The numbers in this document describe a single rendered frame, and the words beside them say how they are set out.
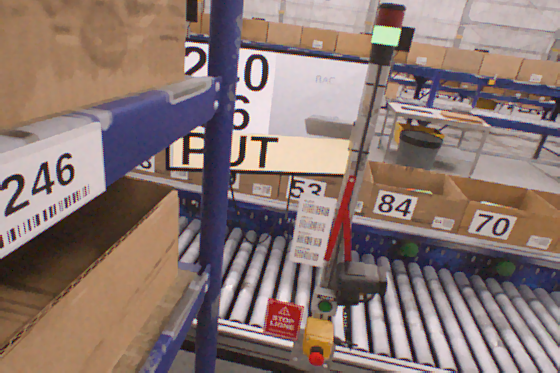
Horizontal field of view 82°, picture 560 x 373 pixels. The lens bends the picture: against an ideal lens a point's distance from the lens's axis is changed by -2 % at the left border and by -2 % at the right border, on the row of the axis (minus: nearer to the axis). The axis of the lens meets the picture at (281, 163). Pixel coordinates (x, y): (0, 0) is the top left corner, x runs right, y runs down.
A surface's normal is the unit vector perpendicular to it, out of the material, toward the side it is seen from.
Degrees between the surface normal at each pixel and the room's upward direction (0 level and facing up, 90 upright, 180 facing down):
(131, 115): 90
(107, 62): 92
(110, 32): 92
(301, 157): 86
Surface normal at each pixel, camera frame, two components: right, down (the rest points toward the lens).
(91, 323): 0.98, 0.19
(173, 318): 0.13, -0.92
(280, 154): 0.20, 0.33
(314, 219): -0.15, 0.36
